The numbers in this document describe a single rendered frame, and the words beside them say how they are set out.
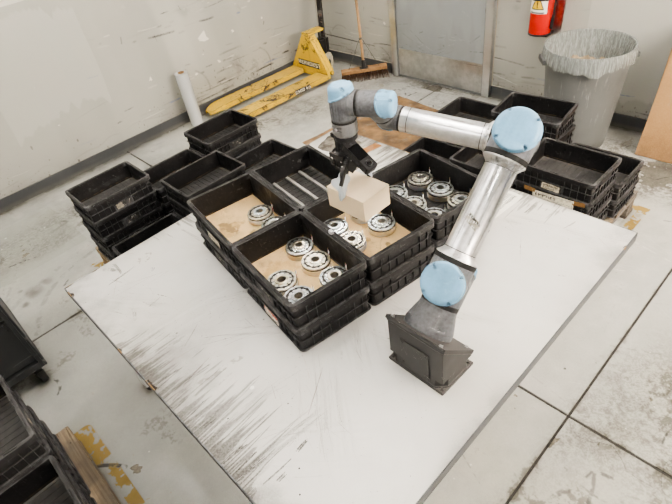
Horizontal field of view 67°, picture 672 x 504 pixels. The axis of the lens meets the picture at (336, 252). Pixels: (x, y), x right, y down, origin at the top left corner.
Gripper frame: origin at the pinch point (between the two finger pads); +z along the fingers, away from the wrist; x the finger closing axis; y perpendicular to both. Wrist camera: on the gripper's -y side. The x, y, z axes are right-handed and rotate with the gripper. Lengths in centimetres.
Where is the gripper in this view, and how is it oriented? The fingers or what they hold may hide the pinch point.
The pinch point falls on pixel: (358, 191)
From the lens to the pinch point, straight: 164.9
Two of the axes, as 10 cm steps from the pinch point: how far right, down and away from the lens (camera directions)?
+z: 1.3, 7.5, 6.4
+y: -7.0, -3.9, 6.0
